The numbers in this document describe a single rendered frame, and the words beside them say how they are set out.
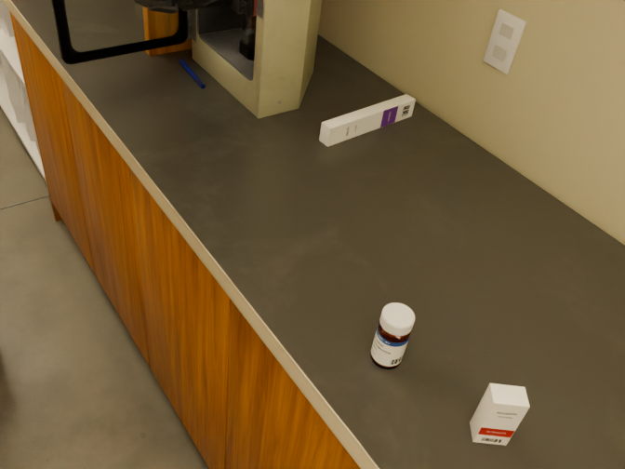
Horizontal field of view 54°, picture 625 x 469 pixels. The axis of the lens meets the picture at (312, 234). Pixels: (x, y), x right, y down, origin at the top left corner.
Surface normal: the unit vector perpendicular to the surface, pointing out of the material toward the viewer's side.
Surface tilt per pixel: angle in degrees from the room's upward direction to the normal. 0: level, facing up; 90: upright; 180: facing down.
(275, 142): 0
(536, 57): 90
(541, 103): 90
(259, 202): 0
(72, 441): 0
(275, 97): 90
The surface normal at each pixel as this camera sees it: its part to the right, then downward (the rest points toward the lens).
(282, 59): 0.58, 0.59
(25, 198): 0.11, -0.75
